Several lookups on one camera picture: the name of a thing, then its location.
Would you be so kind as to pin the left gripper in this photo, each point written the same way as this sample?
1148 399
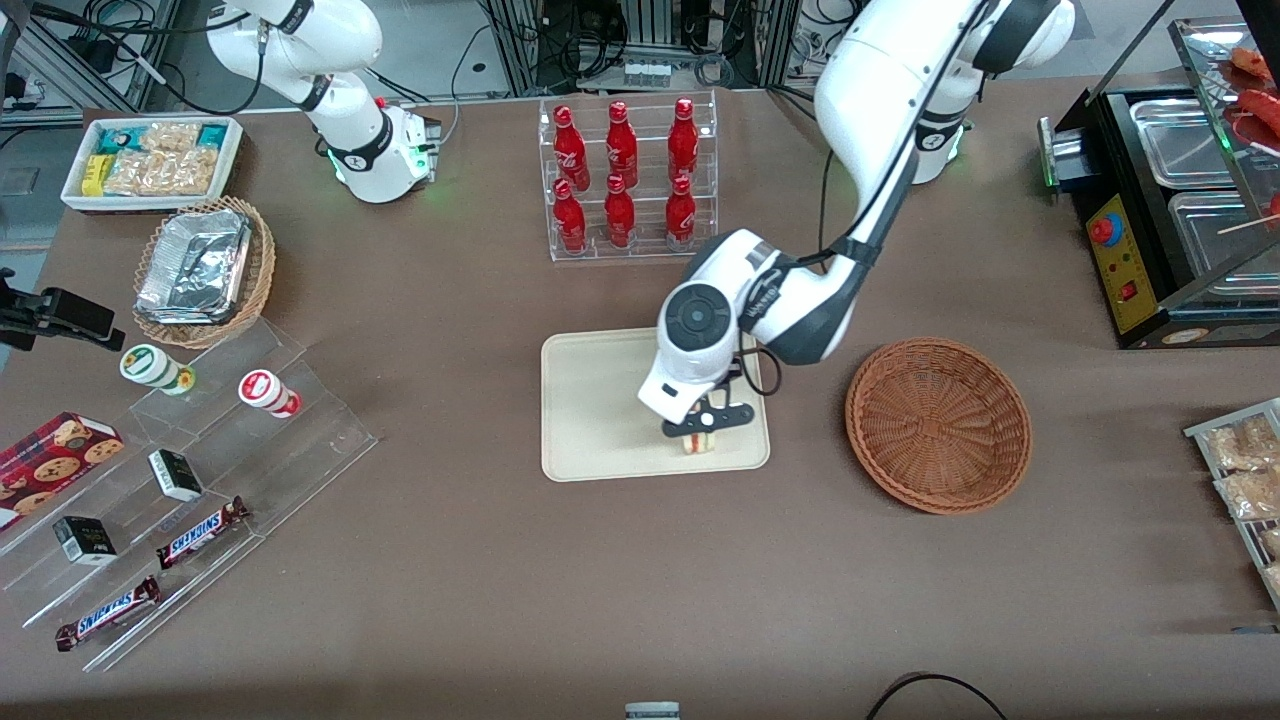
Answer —
734 372

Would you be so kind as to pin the triangular sandwich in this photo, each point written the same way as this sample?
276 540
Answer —
700 445

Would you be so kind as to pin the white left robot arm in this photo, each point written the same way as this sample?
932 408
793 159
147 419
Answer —
880 80

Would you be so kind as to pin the beige plastic tray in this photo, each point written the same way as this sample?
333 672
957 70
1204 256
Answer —
600 400

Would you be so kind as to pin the light wicker basket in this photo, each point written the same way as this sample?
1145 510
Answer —
262 260

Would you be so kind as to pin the brown wicker basket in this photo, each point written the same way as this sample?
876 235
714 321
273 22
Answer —
940 425

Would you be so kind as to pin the green lid white cup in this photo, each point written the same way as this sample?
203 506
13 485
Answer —
150 366

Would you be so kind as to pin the white rectangular snack bin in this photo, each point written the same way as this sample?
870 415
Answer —
75 200

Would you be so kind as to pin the aluminium foil container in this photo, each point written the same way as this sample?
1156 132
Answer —
195 265

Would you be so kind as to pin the yellow snack packet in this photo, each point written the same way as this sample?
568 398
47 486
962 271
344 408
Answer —
95 176

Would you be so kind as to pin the red cookie box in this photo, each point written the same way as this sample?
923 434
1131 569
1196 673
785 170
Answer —
50 465

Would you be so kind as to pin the clear bag of crackers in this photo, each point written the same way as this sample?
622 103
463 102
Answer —
170 137
165 173

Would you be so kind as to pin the teal snack packet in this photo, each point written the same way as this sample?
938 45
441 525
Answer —
115 140
212 135

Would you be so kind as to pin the small black carton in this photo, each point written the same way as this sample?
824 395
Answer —
85 540
175 475

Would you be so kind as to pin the clear acrylic bottle rack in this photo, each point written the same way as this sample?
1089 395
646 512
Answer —
645 255

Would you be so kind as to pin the red lid white cup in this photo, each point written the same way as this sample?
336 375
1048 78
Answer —
265 390

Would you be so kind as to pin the red cola bottle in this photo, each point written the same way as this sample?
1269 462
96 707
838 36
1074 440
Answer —
620 215
683 140
681 215
570 220
571 150
622 145

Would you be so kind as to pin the Snickers chocolate bar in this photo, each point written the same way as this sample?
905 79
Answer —
108 614
200 533

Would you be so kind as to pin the clear acrylic stepped stand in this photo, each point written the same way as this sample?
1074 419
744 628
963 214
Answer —
290 450

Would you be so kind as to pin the small grey device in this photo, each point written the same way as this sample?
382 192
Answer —
652 711

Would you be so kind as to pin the aluminium equipment rack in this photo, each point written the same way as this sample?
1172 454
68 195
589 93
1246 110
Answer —
650 30

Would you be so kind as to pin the black food warmer machine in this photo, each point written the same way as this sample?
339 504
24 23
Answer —
1120 260

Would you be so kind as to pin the clear bag of pastry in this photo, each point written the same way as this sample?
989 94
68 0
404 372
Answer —
1270 542
1245 445
1273 578
1250 495

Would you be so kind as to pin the steel warmer pan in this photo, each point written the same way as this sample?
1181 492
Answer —
1215 245
1180 140

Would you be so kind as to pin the glass warmer lid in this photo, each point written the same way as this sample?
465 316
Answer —
1205 70

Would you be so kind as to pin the aluminium profile frame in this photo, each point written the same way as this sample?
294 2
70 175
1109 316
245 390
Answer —
60 60

